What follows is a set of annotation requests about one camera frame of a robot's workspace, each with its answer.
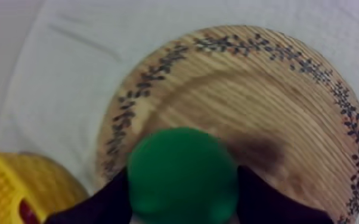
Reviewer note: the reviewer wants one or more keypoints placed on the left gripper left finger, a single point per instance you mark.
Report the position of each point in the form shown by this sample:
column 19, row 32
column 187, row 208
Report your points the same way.
column 104, row 206

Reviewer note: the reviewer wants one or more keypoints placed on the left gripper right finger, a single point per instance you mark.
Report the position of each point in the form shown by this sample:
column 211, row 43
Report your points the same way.
column 270, row 203

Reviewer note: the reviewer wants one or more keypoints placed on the yellow plastic basket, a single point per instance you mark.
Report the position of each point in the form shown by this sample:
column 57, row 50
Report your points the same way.
column 13, row 184

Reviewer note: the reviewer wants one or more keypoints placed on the round wooden board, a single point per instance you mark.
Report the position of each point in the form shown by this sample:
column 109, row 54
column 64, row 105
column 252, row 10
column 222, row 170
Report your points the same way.
column 245, row 94

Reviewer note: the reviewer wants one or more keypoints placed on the green toy pear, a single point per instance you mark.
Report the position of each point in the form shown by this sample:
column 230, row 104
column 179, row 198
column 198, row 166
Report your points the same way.
column 182, row 175

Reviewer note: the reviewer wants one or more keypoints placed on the small red fruit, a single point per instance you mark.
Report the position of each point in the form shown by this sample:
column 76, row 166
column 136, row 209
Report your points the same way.
column 27, row 213

